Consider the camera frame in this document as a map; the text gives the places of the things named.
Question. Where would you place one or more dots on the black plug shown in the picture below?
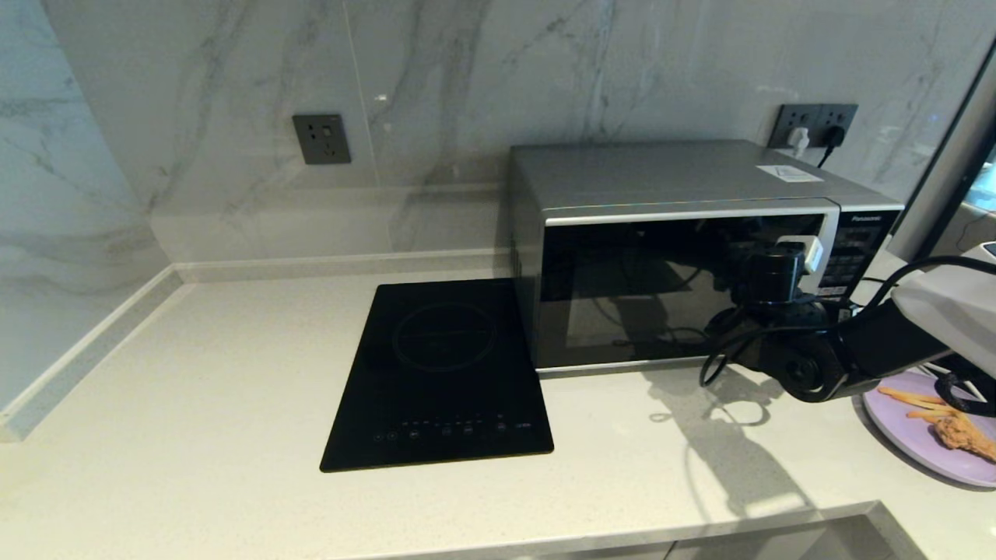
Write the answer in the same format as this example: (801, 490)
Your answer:
(832, 138)

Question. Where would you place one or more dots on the grey double wall socket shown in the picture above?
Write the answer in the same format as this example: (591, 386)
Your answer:
(794, 117)

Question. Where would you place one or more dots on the long french fry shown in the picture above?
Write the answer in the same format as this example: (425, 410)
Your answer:
(910, 397)

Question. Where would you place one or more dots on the silver microwave oven body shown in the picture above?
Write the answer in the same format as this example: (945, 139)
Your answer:
(646, 171)

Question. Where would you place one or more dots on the short french fry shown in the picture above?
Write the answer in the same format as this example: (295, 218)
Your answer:
(924, 414)

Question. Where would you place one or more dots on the dark door frame post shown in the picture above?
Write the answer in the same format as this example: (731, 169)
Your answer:
(945, 155)

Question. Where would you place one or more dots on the grey single wall socket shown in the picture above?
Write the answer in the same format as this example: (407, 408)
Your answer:
(321, 139)

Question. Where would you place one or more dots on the purple plate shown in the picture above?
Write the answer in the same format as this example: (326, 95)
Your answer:
(903, 432)

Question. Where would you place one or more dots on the fried chicken piece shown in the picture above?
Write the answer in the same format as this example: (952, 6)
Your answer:
(965, 439)

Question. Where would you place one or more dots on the black glass microwave door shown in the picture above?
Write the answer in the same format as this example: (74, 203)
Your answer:
(622, 288)

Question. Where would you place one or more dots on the white plug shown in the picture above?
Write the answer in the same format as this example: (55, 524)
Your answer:
(799, 140)

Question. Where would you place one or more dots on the black induction cooktop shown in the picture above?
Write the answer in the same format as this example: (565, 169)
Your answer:
(440, 373)

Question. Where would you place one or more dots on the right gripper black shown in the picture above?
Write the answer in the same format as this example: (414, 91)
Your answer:
(770, 272)

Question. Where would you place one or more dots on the white paper sheet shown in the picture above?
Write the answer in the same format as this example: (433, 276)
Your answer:
(790, 173)

